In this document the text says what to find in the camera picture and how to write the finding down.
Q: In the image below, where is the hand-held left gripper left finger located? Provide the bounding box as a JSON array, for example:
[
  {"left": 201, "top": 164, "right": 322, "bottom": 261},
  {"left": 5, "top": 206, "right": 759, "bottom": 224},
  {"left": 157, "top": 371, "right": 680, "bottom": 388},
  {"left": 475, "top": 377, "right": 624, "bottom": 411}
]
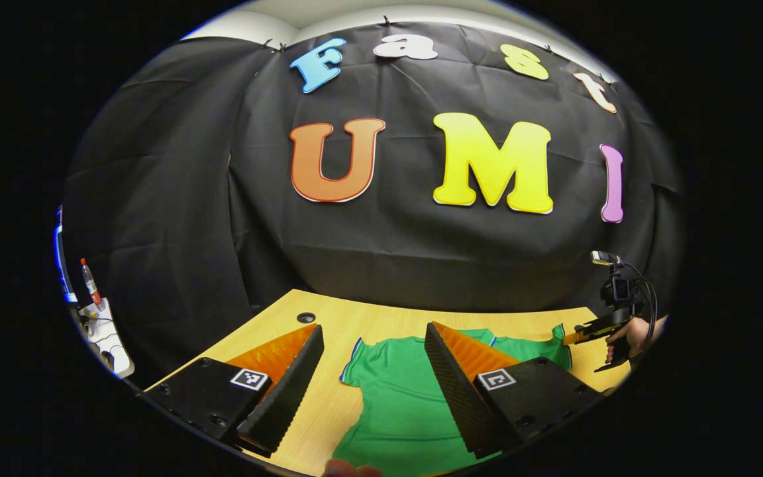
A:
[{"left": 143, "top": 323, "right": 326, "bottom": 458}]

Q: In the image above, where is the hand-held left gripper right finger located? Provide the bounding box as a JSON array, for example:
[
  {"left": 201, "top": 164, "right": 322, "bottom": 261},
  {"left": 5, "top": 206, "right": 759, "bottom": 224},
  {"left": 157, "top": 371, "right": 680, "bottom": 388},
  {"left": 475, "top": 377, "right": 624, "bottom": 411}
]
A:
[{"left": 423, "top": 322, "right": 604, "bottom": 459}]

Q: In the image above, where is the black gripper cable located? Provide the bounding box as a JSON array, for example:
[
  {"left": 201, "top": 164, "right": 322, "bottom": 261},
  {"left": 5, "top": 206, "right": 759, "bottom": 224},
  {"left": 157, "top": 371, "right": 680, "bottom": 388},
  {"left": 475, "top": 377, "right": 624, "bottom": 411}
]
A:
[{"left": 622, "top": 262, "right": 659, "bottom": 349}]

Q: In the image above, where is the green T-shirt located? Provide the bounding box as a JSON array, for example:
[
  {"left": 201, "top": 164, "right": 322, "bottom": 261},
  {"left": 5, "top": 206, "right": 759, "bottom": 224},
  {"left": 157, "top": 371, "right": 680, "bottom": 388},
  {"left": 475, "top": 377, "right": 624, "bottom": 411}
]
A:
[{"left": 338, "top": 323, "right": 573, "bottom": 477}]

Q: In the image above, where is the red-capped bottle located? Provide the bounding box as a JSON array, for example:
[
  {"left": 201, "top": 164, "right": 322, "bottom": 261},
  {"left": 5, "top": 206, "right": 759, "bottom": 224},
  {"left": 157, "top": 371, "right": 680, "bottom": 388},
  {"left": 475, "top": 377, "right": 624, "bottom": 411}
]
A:
[{"left": 79, "top": 258, "right": 105, "bottom": 310}]

